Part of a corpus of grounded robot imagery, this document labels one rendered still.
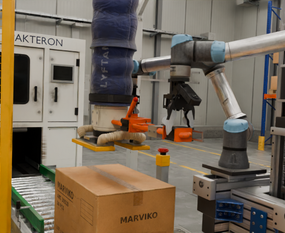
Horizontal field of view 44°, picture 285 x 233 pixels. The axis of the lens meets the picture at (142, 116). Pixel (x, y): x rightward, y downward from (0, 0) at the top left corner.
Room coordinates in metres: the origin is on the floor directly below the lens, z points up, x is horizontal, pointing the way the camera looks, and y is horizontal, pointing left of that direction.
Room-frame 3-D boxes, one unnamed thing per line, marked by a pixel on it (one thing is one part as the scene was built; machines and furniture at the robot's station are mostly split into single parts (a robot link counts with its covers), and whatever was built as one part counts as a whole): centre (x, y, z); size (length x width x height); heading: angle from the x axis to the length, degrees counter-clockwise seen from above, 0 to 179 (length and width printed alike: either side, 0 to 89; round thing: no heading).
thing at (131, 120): (1.59, 0.04, 1.24); 0.10 x 0.08 x 0.06; 120
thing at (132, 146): (1.85, 0.08, 1.13); 0.34 x 0.10 x 0.05; 30
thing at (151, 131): (1.40, -0.07, 1.23); 0.07 x 0.07 x 0.04; 30
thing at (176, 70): (1.30, -0.13, 1.46); 0.08 x 0.08 x 0.05
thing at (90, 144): (1.76, 0.25, 1.13); 0.34 x 0.10 x 0.05; 30
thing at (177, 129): (1.28, -0.13, 1.24); 0.08 x 0.07 x 0.05; 30
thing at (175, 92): (1.30, -0.13, 1.38); 0.09 x 0.08 x 0.12; 29
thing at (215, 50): (1.29, -0.23, 1.54); 0.11 x 0.11 x 0.08; 77
